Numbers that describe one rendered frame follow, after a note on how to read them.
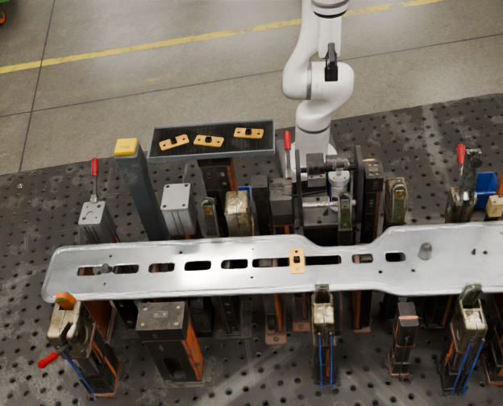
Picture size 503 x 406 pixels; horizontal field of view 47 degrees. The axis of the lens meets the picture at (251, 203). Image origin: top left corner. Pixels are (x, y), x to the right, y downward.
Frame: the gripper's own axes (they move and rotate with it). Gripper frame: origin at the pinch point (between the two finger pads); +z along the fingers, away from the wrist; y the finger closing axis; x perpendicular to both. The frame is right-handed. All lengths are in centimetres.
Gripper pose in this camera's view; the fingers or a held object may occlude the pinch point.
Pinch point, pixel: (330, 66)
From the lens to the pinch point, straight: 143.4
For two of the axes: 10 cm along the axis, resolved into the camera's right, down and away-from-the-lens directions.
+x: 9.9, -0.4, -1.0
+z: 1.0, 6.6, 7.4
